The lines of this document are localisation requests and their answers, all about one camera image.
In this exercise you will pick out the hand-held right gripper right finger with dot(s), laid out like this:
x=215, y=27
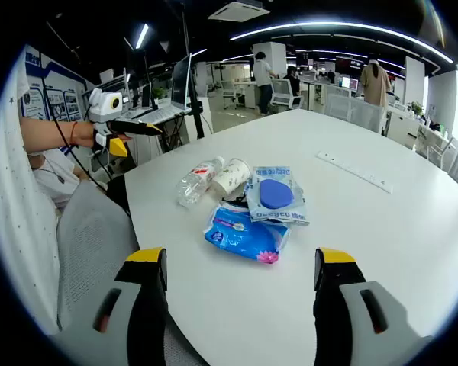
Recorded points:
x=332, y=305

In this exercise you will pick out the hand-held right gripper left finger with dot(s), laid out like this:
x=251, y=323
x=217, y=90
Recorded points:
x=149, y=305

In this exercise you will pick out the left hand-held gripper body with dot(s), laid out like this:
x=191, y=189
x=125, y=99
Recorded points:
x=101, y=104

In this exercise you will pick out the clear plastic water bottle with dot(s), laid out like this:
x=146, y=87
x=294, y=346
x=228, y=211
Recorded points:
x=196, y=183

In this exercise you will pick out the white paper cup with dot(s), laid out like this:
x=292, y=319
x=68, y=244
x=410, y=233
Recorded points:
x=229, y=177

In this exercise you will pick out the blue tissue packet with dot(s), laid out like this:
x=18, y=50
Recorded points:
x=236, y=236

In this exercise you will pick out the person's left hand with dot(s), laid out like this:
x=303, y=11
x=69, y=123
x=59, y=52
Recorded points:
x=84, y=134

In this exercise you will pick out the dark monitor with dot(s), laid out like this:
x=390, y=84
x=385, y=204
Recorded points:
x=146, y=96

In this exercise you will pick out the open silver laptop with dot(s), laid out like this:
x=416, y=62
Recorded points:
x=181, y=87

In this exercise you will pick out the black tripod stand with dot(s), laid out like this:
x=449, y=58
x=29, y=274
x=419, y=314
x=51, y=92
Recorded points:
x=194, y=103

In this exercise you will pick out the white table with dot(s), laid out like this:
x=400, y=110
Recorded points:
x=328, y=236

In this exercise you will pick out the white side desk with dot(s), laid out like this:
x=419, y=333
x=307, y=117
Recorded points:
x=204, y=122

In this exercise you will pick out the ceiling tube light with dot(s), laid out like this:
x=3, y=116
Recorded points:
x=142, y=36

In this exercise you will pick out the grey mesh office chair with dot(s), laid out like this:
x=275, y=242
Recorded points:
x=91, y=244

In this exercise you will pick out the person's white starred shirt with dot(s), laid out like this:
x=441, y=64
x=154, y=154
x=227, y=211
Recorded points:
x=19, y=213

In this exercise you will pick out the white table socket panel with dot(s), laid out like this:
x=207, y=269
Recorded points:
x=351, y=171

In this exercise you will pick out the ceiling air conditioner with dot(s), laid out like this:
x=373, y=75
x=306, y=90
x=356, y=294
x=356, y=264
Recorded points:
x=238, y=11

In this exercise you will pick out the white mesh chair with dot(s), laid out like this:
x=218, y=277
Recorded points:
x=351, y=110

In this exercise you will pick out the green potted plant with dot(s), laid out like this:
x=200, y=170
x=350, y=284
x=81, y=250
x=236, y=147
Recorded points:
x=416, y=108

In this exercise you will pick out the blue white wall poster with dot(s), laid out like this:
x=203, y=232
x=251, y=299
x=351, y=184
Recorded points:
x=49, y=99

